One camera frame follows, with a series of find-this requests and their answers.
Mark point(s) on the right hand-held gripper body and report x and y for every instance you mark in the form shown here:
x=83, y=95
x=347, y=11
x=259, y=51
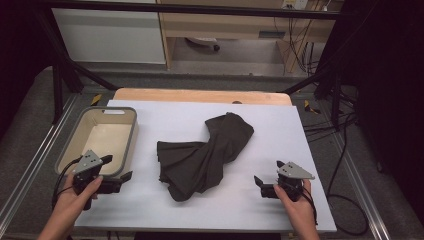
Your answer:
x=293, y=171

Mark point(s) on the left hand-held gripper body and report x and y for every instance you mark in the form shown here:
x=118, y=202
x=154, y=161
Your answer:
x=87, y=163

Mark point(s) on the beige bin with grey rim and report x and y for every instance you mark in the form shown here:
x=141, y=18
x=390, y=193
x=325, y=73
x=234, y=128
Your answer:
x=106, y=136

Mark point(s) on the dark cloth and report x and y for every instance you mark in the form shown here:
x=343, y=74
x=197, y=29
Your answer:
x=200, y=160

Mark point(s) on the person's right hand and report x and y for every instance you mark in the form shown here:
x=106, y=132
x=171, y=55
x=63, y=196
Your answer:
x=298, y=208

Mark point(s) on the person's left hand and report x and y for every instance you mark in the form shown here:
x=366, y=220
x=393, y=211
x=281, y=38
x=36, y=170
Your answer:
x=71, y=201

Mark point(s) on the white table board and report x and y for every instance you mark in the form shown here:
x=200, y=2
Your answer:
x=273, y=133

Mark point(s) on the yellow black tape marker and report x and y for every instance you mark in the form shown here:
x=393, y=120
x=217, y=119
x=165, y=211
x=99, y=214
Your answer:
x=96, y=99
x=311, y=108

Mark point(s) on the black metal stand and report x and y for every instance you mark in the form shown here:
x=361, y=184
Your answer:
x=58, y=86
x=335, y=96

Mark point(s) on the wooden table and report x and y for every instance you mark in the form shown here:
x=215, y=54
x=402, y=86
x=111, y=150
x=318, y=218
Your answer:
x=206, y=96

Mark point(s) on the white cabinet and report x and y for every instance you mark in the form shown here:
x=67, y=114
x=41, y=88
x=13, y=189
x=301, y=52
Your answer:
x=110, y=36

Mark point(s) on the dark curtain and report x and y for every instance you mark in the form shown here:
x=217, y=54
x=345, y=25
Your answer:
x=390, y=83
x=16, y=50

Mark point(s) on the white office chair base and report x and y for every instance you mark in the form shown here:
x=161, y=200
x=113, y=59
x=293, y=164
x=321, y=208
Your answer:
x=201, y=40

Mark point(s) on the light wooden desk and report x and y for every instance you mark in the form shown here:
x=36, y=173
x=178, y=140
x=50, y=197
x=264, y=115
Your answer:
x=226, y=25

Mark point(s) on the white power strip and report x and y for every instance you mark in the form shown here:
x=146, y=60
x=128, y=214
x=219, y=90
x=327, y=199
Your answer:
x=295, y=4

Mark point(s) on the black metal crossbar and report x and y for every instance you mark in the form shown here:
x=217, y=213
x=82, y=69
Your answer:
x=200, y=9

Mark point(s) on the aluminium floor rail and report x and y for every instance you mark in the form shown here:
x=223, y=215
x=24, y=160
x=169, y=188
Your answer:
x=361, y=186
x=36, y=156

